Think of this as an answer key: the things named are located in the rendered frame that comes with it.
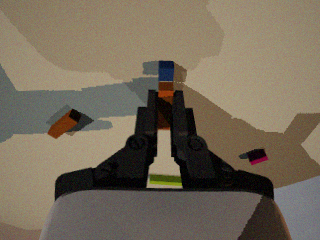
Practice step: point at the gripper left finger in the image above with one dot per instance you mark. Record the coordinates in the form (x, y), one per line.
(125, 168)

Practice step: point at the lime green rod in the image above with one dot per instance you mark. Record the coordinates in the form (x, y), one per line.
(165, 180)

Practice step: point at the orange rod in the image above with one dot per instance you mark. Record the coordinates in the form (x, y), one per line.
(65, 123)
(165, 100)

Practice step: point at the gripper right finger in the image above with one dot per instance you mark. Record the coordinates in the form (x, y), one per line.
(199, 167)

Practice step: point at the small blue block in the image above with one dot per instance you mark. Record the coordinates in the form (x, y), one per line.
(166, 70)

